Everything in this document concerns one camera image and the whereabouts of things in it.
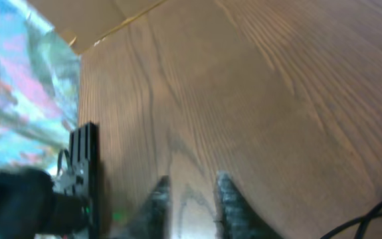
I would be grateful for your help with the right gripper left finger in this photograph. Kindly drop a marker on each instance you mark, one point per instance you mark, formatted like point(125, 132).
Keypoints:
point(151, 220)

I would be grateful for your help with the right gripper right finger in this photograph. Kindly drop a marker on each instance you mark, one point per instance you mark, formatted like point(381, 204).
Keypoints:
point(237, 219)

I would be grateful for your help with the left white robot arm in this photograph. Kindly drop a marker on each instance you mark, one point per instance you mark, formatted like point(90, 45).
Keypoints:
point(66, 205)

